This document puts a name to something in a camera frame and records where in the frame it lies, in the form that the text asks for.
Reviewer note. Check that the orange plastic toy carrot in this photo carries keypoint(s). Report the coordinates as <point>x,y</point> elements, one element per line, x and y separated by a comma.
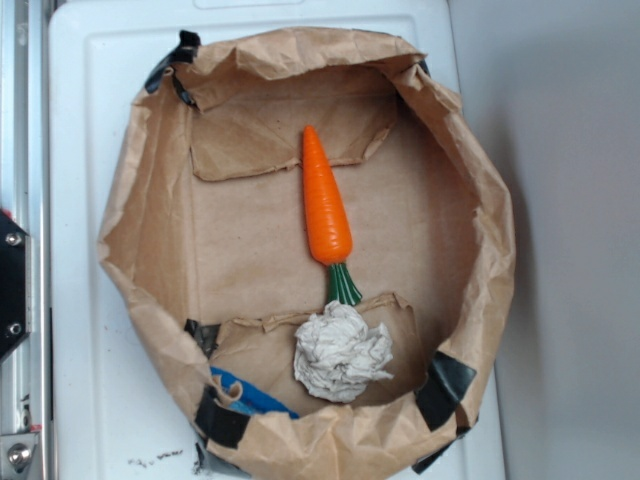
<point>328,230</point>

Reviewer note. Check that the brown paper bag tray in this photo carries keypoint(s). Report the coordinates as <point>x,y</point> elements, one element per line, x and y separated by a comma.
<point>204,236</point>

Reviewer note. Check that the crumpled white paper ball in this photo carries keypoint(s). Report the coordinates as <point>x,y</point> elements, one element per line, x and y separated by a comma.
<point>337,355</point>

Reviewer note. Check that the blue cloth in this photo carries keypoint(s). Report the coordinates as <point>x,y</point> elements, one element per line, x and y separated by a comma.
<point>246,398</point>

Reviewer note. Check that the white plastic tray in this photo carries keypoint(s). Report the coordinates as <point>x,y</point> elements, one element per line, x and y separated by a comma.
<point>114,418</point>

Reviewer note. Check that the aluminium frame rail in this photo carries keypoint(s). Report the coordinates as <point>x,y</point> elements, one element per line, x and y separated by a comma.
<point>28,437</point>

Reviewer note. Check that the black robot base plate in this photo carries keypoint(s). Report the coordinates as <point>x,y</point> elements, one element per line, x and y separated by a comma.
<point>14,288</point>

